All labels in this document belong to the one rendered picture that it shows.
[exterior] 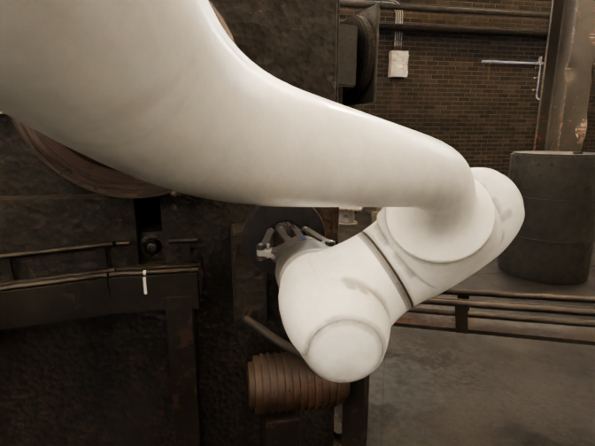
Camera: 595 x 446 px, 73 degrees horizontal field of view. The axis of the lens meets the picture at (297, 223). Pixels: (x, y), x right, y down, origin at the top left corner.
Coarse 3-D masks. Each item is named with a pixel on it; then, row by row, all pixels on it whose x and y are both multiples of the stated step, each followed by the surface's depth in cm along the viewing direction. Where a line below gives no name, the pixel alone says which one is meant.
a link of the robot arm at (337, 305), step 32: (320, 256) 45; (352, 256) 42; (288, 288) 44; (320, 288) 40; (352, 288) 39; (384, 288) 41; (288, 320) 41; (320, 320) 37; (352, 320) 37; (384, 320) 38; (320, 352) 37; (352, 352) 37; (384, 352) 38
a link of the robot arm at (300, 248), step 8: (304, 240) 55; (312, 240) 55; (288, 248) 54; (296, 248) 53; (304, 248) 52; (312, 248) 52; (320, 248) 52; (280, 256) 55; (288, 256) 52; (296, 256) 51; (280, 264) 53; (288, 264) 51; (280, 272) 52; (280, 280) 51
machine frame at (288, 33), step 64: (256, 0) 97; (320, 0) 99; (256, 64) 100; (320, 64) 103; (0, 128) 93; (0, 192) 96; (64, 192) 98; (64, 256) 96; (128, 256) 99; (192, 256) 102; (128, 320) 102; (0, 384) 100; (64, 384) 103; (128, 384) 106
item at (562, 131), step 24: (552, 0) 389; (576, 0) 378; (552, 24) 394; (576, 24) 366; (552, 48) 399; (576, 48) 371; (552, 72) 404; (576, 72) 377; (552, 96) 409; (576, 96) 382; (552, 120) 410; (576, 120) 387; (552, 144) 411; (576, 144) 393
